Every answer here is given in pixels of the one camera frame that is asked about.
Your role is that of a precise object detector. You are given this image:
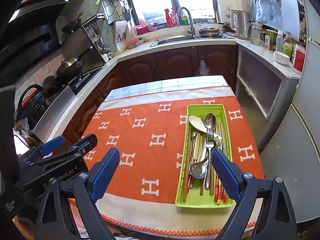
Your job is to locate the steel kitchen faucet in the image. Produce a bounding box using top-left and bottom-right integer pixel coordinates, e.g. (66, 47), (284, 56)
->
(177, 6), (196, 39)

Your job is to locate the bamboo chopstick brown band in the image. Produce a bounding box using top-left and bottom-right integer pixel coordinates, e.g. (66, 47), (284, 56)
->
(209, 165), (215, 196)

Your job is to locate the black red pressure cooker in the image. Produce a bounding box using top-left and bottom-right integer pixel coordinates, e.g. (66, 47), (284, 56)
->
(15, 84), (49, 125)

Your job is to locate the small steel spoon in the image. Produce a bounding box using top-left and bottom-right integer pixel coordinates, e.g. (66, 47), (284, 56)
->
(190, 131), (197, 156)

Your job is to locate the white ceramic soup spoon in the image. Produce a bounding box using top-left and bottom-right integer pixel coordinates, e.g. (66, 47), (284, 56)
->
(189, 115), (221, 140)

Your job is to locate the red labelled canister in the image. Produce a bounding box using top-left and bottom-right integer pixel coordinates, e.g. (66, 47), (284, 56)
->
(292, 44), (305, 75)

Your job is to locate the silver metal cabinet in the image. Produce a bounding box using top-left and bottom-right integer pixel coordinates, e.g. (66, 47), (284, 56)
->
(235, 41), (300, 152)

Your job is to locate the glass pitcher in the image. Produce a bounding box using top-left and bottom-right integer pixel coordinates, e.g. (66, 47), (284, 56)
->
(246, 22), (264, 46)

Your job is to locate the steel fork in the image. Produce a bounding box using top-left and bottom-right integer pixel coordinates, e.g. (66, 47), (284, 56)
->
(204, 126), (215, 190)

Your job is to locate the dark metal soup spoon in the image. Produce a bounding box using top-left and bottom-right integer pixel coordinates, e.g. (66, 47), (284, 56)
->
(189, 144), (221, 179)

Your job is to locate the orange white H-pattern cloth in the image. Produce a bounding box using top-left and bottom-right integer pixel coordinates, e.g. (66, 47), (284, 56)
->
(85, 85), (264, 239)

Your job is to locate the green plastic utensil tray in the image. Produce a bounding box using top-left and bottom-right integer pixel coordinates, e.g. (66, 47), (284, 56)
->
(175, 104), (233, 209)

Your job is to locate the black wok on stove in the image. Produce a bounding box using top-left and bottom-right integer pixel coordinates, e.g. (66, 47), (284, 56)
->
(55, 58), (84, 82)

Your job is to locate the large steel spoon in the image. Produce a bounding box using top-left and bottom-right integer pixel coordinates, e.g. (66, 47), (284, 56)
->
(199, 112), (217, 160)

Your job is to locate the steel electric kettle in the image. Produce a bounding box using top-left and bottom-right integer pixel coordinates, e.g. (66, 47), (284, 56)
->
(230, 10), (251, 40)

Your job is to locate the white ceramic bowl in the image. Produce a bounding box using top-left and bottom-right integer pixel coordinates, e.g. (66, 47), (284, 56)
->
(273, 51), (290, 65)

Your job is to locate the red spray bottle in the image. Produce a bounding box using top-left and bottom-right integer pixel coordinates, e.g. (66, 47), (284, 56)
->
(164, 8), (174, 28)

